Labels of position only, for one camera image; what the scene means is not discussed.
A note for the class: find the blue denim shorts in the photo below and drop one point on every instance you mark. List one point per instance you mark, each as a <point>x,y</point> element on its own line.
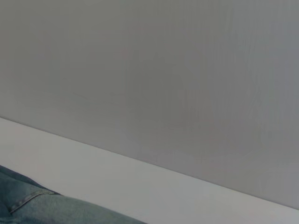
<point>35,207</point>

